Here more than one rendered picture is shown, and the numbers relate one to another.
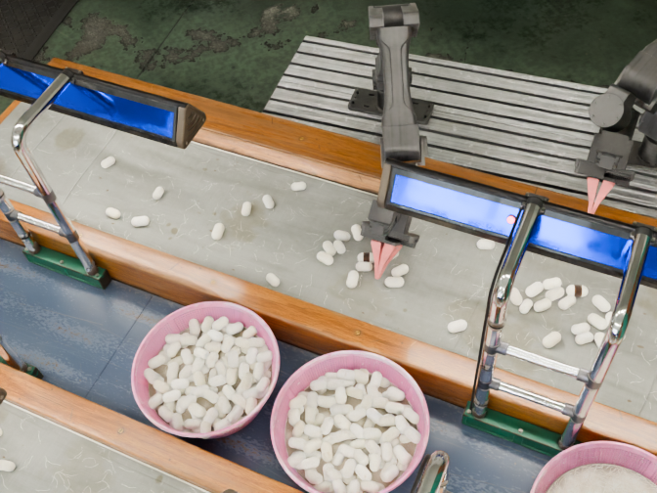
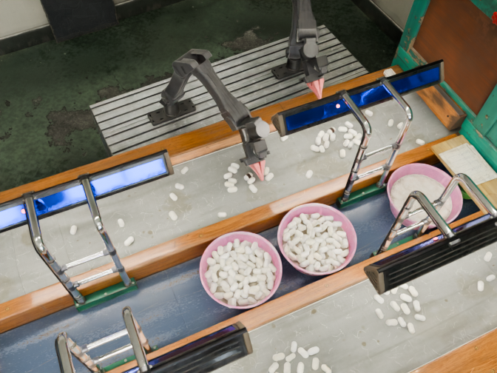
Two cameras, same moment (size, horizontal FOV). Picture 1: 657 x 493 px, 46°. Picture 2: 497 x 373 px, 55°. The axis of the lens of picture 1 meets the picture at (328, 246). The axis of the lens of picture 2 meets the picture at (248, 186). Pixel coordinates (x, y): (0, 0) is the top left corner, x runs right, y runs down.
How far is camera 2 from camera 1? 0.85 m
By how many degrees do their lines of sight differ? 31
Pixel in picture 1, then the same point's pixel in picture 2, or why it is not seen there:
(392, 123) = (230, 106)
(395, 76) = (217, 85)
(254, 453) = (285, 286)
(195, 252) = (172, 233)
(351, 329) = (277, 206)
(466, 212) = (319, 114)
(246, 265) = (202, 219)
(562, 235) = (357, 99)
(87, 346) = (163, 317)
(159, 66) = not seen: outside the picture
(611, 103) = (311, 45)
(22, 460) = not seen: outside the picture
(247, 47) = not seen: outside the picture
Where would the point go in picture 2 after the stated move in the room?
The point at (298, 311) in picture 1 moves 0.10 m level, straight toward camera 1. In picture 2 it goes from (250, 216) to (276, 229)
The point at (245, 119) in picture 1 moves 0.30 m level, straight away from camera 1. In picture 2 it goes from (124, 159) to (61, 128)
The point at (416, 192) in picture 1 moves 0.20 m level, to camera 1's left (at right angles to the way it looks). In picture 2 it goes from (296, 119) to (259, 161)
